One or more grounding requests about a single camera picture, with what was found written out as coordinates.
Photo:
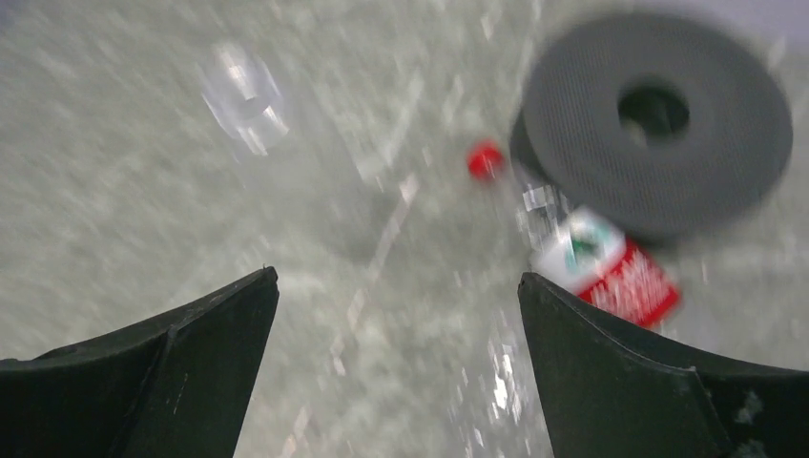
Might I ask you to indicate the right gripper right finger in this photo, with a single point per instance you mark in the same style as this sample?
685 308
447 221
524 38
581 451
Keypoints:
610 388

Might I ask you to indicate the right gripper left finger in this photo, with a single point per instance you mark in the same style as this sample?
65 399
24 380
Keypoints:
175 385

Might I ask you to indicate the clear bottle red label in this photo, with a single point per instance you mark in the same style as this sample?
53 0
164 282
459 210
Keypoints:
573 247

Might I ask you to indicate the black round disc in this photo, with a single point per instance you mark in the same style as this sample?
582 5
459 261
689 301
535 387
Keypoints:
660 123

